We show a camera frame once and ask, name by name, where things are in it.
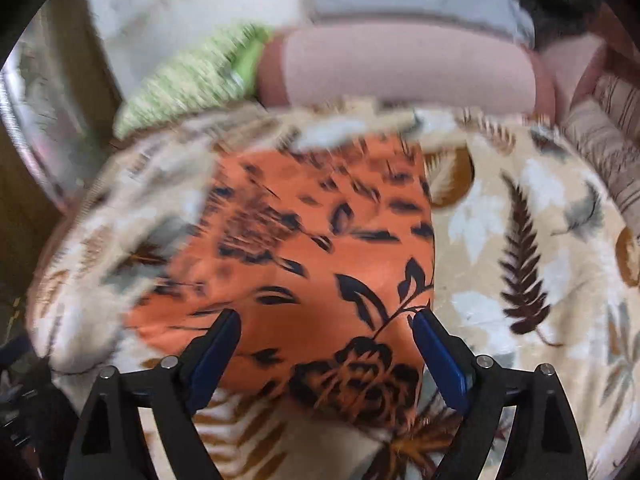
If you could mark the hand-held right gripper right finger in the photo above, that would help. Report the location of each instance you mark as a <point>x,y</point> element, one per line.
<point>440,360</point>

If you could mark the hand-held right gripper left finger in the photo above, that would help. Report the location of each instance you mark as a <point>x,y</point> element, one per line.
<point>215,360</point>

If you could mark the orange black floral garment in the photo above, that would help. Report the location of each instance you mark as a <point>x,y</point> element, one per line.
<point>325,260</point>

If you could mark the beige leaf print blanket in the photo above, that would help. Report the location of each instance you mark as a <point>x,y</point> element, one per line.
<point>500,200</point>

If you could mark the green patterned cloth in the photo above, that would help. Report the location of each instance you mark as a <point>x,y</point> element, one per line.
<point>200,80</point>

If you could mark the beige striped pillow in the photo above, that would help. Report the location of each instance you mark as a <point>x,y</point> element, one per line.
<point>615,130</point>

